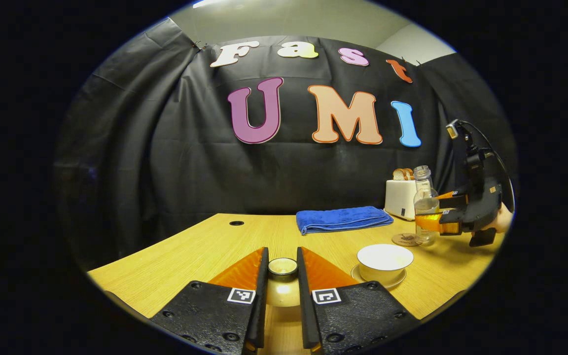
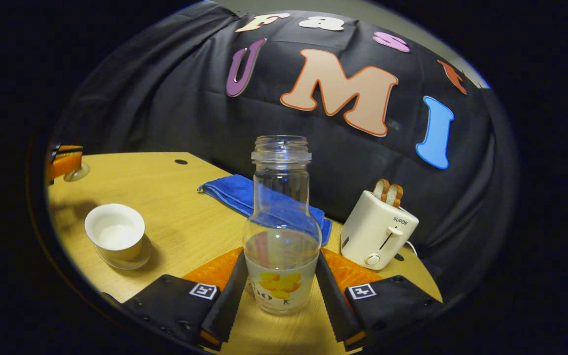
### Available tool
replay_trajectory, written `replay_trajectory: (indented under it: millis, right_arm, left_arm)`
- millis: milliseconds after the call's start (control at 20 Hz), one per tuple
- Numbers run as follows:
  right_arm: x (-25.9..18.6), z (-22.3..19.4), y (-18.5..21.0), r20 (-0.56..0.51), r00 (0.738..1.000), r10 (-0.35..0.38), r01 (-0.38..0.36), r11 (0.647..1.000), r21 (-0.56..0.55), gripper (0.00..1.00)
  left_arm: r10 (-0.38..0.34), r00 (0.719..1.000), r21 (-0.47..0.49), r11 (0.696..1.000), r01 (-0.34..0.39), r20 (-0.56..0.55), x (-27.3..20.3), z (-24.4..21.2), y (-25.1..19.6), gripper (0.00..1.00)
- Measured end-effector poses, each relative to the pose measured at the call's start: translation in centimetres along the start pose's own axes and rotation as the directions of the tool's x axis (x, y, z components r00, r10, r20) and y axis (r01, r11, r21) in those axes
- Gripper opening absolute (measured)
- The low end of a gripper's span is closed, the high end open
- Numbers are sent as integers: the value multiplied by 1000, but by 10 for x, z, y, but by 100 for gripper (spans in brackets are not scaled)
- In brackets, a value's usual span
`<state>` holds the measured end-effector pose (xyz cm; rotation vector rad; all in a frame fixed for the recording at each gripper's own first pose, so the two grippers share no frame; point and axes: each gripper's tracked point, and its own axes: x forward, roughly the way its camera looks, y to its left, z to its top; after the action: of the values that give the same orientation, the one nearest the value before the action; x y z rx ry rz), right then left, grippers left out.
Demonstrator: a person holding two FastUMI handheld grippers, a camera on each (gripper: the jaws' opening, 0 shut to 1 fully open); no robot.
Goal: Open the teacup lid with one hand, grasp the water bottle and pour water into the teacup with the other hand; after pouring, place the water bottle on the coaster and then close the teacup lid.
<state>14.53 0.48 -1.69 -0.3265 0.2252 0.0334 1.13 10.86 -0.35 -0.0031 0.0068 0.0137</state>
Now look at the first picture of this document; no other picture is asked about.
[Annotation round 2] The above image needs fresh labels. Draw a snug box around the cream ceramic teacup lid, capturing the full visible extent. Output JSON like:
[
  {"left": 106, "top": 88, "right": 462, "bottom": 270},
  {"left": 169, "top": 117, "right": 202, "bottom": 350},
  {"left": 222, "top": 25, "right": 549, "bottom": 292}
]
[{"left": 264, "top": 257, "right": 305, "bottom": 309}]

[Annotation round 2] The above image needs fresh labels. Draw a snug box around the folded blue towel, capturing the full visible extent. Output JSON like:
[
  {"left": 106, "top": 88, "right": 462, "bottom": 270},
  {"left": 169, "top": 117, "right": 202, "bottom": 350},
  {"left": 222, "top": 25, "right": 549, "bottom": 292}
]
[{"left": 296, "top": 206, "right": 394, "bottom": 236}]

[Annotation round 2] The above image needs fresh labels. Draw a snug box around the black backdrop cloth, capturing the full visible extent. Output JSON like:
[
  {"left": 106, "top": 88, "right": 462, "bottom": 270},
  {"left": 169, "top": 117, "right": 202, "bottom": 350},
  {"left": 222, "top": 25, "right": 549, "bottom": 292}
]
[{"left": 52, "top": 17, "right": 519, "bottom": 269}]

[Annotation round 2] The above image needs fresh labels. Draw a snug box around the cream ceramic saucer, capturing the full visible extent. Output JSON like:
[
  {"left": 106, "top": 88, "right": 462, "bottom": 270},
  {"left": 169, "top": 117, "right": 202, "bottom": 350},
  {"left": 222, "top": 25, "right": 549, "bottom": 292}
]
[{"left": 351, "top": 265, "right": 407, "bottom": 290}]

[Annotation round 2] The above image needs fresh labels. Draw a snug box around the clear plastic water bottle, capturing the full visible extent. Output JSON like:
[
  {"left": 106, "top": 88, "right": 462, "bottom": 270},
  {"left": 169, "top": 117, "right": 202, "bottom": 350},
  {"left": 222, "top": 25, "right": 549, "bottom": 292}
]
[{"left": 413, "top": 166, "right": 440, "bottom": 246}]

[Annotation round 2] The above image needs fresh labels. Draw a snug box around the cream ceramic teacup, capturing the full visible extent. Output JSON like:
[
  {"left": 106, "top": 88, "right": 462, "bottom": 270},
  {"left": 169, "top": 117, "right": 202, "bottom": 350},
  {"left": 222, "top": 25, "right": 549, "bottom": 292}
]
[{"left": 356, "top": 244, "right": 414, "bottom": 285}]

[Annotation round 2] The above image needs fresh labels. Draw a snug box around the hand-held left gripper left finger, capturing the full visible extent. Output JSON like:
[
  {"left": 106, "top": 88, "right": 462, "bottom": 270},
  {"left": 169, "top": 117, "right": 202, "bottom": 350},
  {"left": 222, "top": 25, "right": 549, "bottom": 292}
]
[{"left": 150, "top": 247, "right": 270, "bottom": 355}]

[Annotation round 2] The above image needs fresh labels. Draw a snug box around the cream white toaster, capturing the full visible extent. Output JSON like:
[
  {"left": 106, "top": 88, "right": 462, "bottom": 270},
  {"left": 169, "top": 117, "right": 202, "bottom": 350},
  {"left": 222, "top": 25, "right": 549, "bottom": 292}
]
[{"left": 384, "top": 179, "right": 419, "bottom": 221}]

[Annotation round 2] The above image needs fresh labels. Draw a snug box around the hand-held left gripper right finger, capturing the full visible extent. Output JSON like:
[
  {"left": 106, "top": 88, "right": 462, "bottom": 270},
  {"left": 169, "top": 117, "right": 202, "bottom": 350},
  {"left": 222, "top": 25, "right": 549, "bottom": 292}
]
[{"left": 297, "top": 247, "right": 419, "bottom": 355}]

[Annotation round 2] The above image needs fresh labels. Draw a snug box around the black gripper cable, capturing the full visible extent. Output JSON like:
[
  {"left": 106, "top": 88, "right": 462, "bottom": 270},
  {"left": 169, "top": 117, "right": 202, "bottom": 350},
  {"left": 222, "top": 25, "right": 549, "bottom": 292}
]
[{"left": 454, "top": 120, "right": 516, "bottom": 213}]

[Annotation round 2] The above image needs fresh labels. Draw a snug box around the round cork coaster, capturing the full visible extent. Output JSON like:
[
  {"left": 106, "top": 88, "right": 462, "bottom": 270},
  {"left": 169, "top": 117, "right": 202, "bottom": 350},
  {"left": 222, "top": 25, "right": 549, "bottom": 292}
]
[{"left": 391, "top": 233, "right": 424, "bottom": 248}]

